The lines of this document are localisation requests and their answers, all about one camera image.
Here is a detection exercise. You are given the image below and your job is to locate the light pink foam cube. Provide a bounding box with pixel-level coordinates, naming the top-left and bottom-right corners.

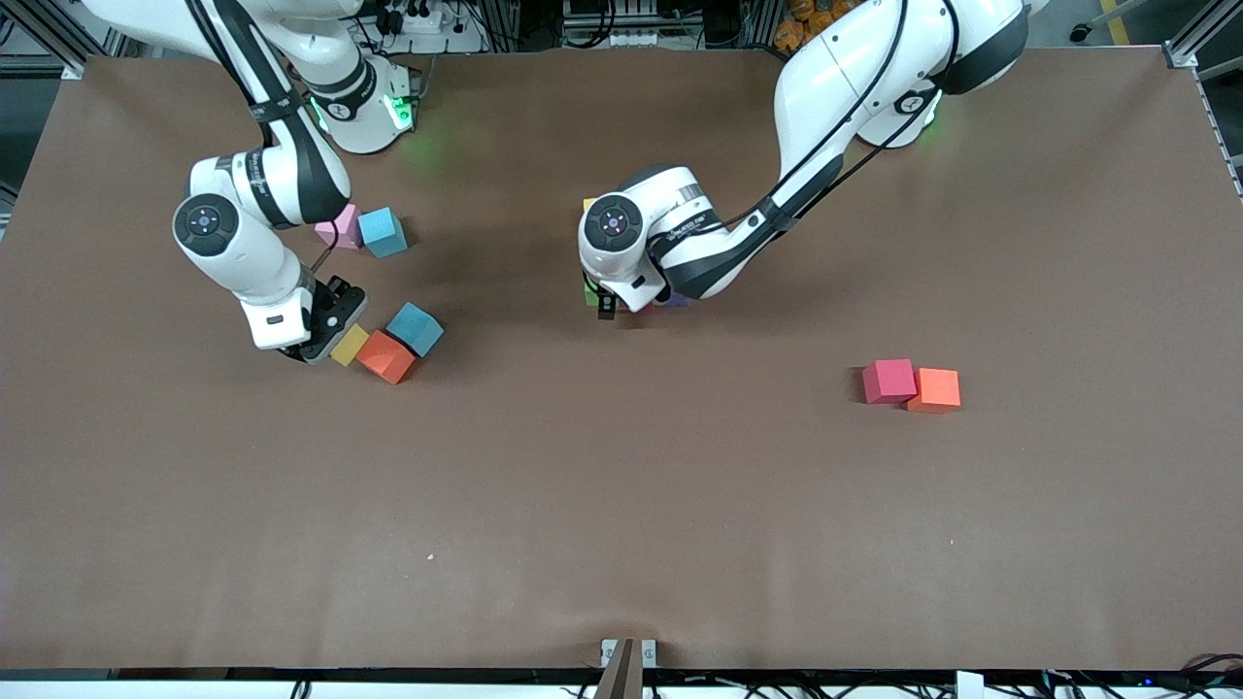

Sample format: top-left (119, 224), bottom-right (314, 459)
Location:
top-left (316, 202), bottom-right (363, 250)

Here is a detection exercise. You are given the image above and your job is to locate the orange foam cube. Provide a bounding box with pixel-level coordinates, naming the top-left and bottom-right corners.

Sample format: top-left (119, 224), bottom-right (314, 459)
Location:
top-left (355, 330), bottom-right (417, 385)
top-left (908, 367), bottom-right (962, 415)

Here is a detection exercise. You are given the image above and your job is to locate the aluminium side rail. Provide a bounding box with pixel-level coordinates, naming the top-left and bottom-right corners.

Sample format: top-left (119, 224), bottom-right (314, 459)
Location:
top-left (1190, 66), bottom-right (1243, 200)

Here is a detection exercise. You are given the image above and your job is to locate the pile of orange objects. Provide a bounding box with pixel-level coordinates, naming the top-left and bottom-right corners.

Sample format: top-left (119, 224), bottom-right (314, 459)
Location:
top-left (777, 0), bottom-right (856, 51)

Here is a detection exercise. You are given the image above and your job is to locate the brown table cover mat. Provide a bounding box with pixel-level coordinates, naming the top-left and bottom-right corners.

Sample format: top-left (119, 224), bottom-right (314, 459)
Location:
top-left (0, 47), bottom-right (1243, 673)

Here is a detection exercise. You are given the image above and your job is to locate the red foam cube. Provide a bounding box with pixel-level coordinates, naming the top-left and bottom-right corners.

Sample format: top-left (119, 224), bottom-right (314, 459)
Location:
top-left (862, 358), bottom-right (919, 405)

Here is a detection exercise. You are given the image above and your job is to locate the black cable bundle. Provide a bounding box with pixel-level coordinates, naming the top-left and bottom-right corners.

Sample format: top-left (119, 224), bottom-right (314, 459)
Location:
top-left (1146, 652), bottom-right (1243, 692)

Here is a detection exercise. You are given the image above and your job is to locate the white power strip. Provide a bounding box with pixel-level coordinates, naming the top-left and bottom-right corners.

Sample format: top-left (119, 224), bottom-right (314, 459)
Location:
top-left (384, 0), bottom-right (462, 40)

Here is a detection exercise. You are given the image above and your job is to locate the metal bracket with post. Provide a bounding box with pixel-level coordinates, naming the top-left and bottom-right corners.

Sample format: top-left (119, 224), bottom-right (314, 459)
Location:
top-left (599, 637), bottom-right (659, 699)

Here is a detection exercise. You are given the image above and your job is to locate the blue foam cube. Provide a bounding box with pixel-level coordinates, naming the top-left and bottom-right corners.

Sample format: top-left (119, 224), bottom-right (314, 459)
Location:
top-left (357, 206), bottom-right (409, 259)
top-left (386, 301), bottom-right (446, 358)

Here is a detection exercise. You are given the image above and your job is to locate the aluminium frame post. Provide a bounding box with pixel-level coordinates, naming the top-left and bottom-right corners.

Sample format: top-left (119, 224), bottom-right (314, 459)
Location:
top-left (1163, 0), bottom-right (1243, 69)
top-left (0, 0), bottom-right (86, 81)

